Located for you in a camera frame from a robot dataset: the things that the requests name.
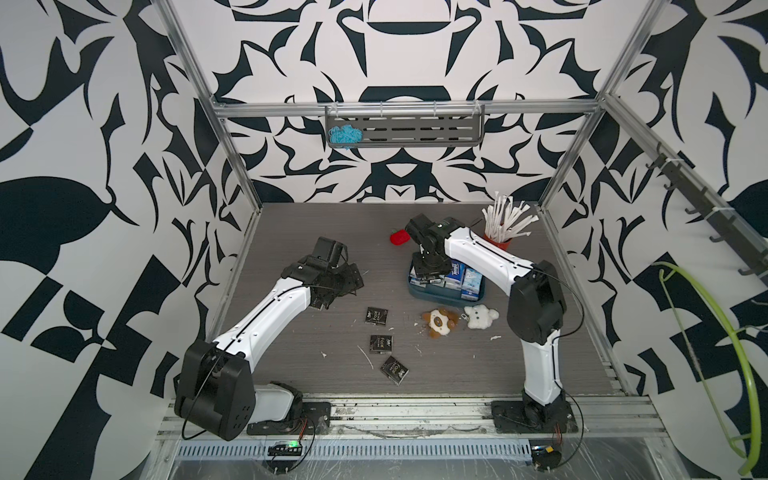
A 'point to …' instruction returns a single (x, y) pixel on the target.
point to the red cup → (504, 245)
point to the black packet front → (394, 370)
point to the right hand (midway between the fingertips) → (420, 267)
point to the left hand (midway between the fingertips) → (348, 278)
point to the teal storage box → (444, 296)
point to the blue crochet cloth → (346, 135)
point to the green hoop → (756, 452)
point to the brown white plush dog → (440, 321)
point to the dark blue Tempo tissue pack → (455, 279)
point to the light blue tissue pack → (471, 284)
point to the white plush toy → (480, 316)
